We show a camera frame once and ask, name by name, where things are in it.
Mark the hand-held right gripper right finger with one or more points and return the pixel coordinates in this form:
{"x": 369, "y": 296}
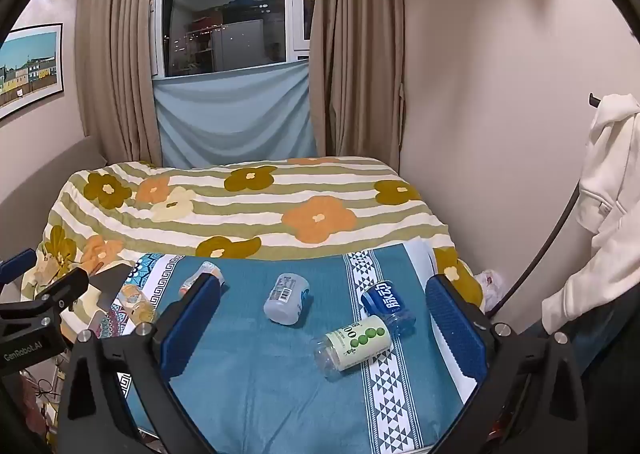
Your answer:
{"x": 456, "y": 329}

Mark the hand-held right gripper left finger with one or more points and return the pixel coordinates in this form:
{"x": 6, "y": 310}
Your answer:
{"x": 192, "y": 321}

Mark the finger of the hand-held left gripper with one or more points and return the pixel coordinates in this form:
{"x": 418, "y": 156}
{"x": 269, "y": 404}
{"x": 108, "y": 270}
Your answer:
{"x": 60, "y": 290}
{"x": 15, "y": 268}

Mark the white bottle grey label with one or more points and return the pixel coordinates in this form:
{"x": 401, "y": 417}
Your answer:
{"x": 286, "y": 297}

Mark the small clear orange-capped bottle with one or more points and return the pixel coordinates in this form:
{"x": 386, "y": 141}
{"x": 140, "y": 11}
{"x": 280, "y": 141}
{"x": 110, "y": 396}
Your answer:
{"x": 196, "y": 275}

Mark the white plastic bag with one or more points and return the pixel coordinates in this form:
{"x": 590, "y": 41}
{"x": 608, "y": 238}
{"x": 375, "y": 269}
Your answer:
{"x": 491, "y": 286}

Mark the orange drink bottle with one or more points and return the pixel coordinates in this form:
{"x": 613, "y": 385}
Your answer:
{"x": 136, "y": 305}

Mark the blue label clear bottle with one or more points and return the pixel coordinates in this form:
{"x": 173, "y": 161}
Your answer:
{"x": 387, "y": 306}

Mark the green label clear bottle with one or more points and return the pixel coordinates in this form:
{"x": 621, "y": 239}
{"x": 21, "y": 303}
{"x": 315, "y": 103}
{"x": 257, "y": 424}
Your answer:
{"x": 352, "y": 345}

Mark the beige bed headboard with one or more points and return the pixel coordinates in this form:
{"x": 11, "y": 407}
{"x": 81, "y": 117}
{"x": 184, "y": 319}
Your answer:
{"x": 50, "y": 164}

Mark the blue patterned cloth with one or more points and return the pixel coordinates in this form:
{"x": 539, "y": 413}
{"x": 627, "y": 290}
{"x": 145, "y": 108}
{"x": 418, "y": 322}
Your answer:
{"x": 280, "y": 394}

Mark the floral striped blanket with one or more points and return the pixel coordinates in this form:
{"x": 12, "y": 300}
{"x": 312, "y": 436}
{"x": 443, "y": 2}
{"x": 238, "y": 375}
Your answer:
{"x": 250, "y": 204}

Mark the dark blue pants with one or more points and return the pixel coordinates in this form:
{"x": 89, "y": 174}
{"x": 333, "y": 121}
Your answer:
{"x": 600, "y": 334}

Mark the light blue hanging cloth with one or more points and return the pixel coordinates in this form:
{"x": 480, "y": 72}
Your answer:
{"x": 232, "y": 119}

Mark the white hoodie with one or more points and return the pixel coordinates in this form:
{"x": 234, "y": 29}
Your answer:
{"x": 607, "y": 184}

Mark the beige curtain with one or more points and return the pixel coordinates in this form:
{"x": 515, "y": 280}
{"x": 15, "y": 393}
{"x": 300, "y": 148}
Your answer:
{"x": 117, "y": 59}
{"x": 357, "y": 59}

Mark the window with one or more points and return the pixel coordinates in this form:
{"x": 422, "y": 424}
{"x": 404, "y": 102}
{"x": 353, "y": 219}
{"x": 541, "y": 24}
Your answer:
{"x": 225, "y": 9}

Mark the wall poster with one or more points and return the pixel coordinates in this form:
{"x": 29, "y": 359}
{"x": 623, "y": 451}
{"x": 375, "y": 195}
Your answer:
{"x": 30, "y": 66}

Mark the black wall hook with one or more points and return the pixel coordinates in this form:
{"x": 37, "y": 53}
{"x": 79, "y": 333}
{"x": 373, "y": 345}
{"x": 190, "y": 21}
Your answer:
{"x": 594, "y": 99}

